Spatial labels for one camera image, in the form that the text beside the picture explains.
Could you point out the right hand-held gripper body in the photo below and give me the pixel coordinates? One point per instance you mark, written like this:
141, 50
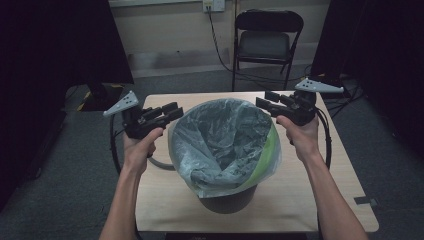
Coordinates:
300, 110

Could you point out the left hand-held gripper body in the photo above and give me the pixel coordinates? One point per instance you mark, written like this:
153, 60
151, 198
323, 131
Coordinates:
136, 125

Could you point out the green printed plastic trash bag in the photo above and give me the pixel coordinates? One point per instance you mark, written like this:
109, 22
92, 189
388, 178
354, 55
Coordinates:
216, 143

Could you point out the dark grey trash bin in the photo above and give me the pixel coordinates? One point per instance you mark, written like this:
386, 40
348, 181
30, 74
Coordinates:
226, 204

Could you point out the person's left hand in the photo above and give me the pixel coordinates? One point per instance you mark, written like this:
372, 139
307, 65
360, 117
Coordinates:
138, 153

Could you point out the person's right hand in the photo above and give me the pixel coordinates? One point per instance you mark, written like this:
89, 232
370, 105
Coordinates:
303, 140

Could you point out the black folding chair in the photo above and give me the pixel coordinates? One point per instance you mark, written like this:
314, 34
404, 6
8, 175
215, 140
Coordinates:
263, 45

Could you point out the black curtain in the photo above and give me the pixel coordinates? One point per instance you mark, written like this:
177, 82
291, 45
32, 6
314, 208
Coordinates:
383, 66
50, 50

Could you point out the grey tape strip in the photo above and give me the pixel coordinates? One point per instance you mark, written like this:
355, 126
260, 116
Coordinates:
365, 200

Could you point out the white wall socket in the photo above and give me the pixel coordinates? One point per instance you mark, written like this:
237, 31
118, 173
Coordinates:
219, 4
208, 4

